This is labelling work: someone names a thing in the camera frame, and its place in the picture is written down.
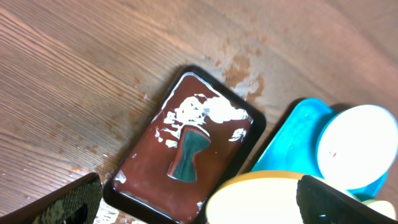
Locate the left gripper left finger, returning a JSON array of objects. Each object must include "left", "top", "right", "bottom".
[{"left": 1, "top": 172, "right": 103, "bottom": 224}]

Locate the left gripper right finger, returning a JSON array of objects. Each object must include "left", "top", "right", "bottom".
[{"left": 296, "top": 175, "right": 397, "bottom": 224}]

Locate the yellow-green plate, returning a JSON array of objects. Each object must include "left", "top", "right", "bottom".
[
  {"left": 362, "top": 199, "right": 396, "bottom": 220},
  {"left": 205, "top": 170, "right": 361, "bottom": 224}
]

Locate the teal plastic tray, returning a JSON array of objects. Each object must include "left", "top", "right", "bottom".
[{"left": 251, "top": 98, "right": 389, "bottom": 201}]

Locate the black tray with red liquid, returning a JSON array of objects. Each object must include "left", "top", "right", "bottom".
[{"left": 104, "top": 65, "right": 266, "bottom": 223}]

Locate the light blue plate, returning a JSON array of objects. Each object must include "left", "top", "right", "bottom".
[{"left": 317, "top": 105, "right": 397, "bottom": 190}]

